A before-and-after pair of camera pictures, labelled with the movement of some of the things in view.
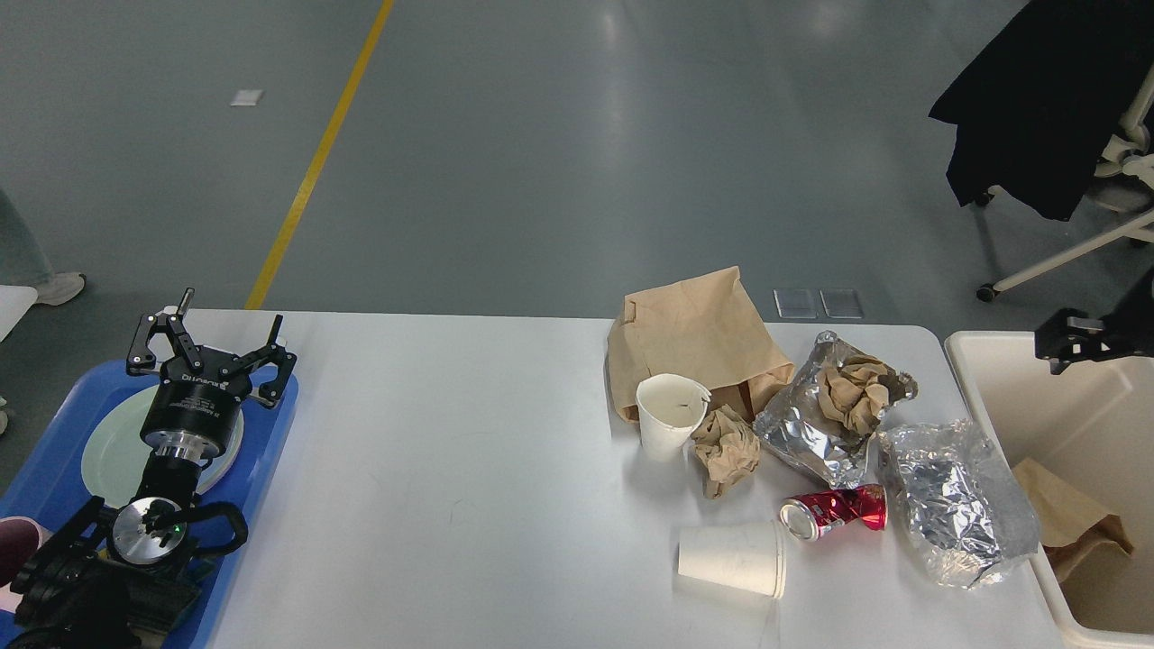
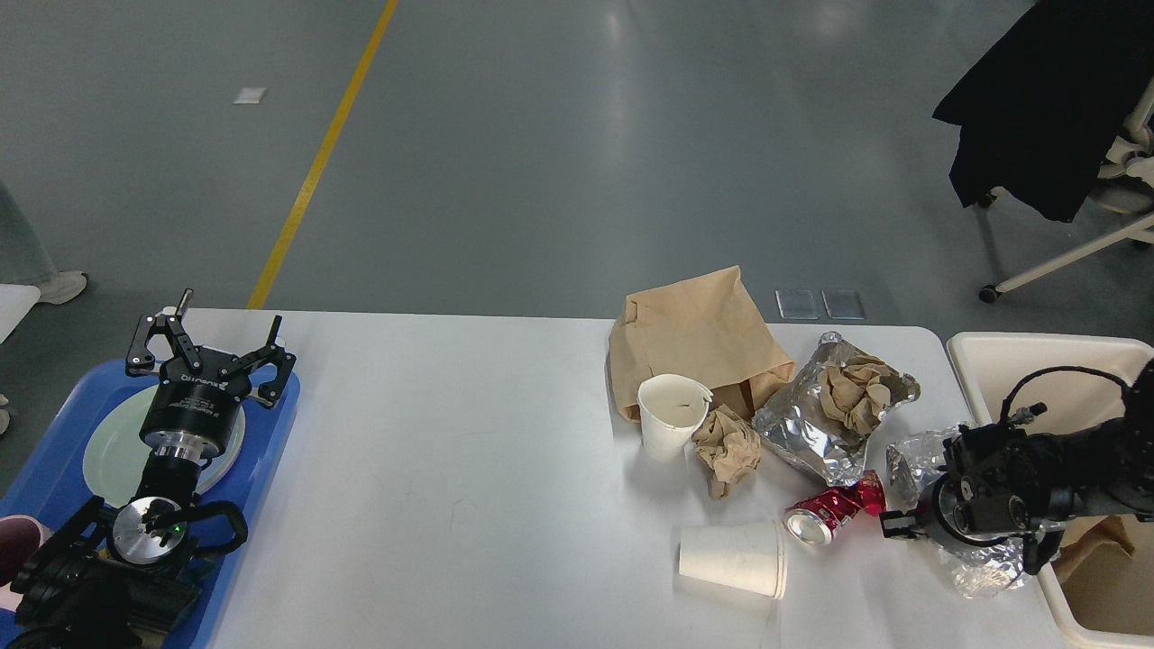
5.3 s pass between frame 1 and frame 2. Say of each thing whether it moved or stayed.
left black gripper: stayed
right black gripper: moved
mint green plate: stayed
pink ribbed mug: stayed
